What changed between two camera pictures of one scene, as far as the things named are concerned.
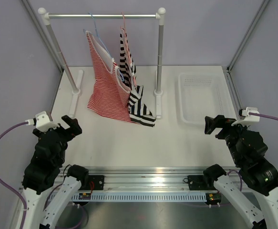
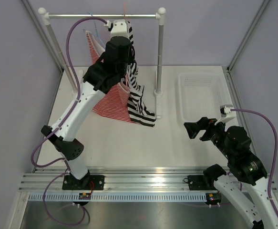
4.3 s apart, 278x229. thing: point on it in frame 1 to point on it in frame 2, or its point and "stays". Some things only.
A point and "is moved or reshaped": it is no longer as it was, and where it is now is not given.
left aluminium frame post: x=29 y=10 stays
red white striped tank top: x=109 y=92 stays
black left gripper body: x=65 y=135 to x=127 y=60
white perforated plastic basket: x=200 y=95 stays
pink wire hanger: x=129 y=51 is moved or reshaped
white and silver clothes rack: x=77 y=88 stays
